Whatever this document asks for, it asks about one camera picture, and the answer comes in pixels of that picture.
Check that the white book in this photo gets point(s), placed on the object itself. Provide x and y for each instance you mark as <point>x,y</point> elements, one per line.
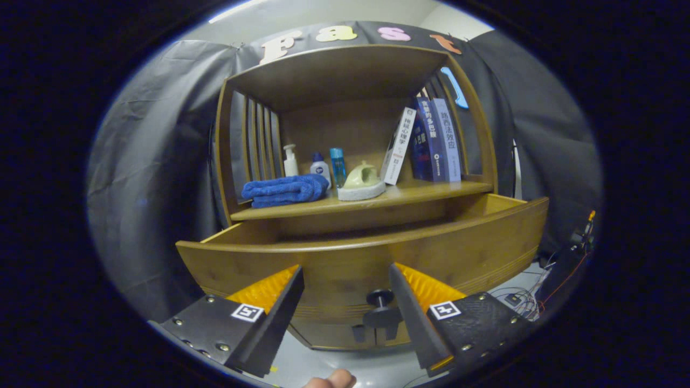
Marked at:
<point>399,145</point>

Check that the wooden drawer with black knob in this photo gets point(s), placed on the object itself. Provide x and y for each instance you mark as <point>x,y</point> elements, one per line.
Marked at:
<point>345,258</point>

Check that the black and orange device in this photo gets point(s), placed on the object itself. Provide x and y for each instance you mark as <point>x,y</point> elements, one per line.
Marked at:
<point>585,231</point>

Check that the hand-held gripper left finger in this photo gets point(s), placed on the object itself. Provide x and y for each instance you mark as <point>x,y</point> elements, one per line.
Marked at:
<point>275,323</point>

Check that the wooden countertop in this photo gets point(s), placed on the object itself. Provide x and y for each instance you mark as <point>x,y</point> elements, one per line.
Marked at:
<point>415,191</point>

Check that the blue book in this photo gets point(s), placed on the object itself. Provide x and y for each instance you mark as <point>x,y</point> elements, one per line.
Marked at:
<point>433,140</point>

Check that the dark navy book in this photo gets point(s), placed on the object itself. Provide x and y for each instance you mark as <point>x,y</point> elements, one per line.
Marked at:
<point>419,153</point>

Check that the pale green scrub brush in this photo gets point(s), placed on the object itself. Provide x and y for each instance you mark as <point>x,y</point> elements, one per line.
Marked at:
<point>361,180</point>

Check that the wooden cabinet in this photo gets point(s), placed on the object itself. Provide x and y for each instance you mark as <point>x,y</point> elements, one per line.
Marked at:
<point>334,70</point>

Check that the white bottle with blue cap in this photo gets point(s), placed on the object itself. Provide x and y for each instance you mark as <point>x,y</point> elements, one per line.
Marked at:
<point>320,170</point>

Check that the blue folded towel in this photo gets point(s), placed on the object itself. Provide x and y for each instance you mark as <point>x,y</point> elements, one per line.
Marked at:
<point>283,191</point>

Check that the black case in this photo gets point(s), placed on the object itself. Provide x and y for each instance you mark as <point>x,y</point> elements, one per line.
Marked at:
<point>560,275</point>

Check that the black backdrop cloth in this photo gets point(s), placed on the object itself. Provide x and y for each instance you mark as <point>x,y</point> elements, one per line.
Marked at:
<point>161,161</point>

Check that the clear blue bottle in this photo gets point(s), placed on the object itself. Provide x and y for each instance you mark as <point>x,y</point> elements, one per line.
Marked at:
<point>338,167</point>

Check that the wooden cabinet door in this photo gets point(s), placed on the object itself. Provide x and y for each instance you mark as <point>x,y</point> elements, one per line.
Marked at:
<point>404,337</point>
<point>323,335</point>

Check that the lavender book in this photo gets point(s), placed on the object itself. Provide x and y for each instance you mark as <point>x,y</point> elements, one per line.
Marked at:
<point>448,140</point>

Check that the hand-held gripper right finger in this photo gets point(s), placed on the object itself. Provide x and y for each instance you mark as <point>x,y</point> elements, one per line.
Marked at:
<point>418,323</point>

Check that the white pump bottle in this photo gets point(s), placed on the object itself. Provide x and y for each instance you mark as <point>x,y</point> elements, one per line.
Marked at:
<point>291,164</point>

